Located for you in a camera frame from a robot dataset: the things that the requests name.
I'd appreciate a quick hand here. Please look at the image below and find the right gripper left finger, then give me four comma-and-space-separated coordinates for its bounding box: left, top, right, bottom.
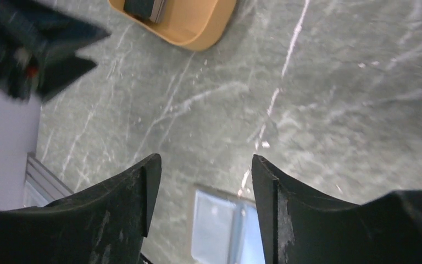
0, 153, 162, 263

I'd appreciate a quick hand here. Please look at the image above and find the yellow oval tray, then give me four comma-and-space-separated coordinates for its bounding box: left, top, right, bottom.
108, 0, 237, 51

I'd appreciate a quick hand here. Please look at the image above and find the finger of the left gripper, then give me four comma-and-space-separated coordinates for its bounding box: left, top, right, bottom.
0, 1, 110, 66
36, 56, 97, 102

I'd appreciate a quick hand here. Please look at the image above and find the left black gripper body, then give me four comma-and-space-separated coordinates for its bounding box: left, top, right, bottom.
0, 0, 48, 103

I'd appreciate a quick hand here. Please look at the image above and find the black credit card stack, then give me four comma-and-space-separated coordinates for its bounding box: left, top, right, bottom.
123, 0, 167, 23

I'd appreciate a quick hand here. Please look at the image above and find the aluminium frame rail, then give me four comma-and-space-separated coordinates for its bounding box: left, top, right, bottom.
23, 152, 74, 207

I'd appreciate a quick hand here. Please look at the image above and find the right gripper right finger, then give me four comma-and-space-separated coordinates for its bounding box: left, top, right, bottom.
251, 155, 422, 263

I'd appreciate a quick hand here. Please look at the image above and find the grey card holder wallet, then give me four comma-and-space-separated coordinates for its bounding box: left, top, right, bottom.
188, 185, 265, 263

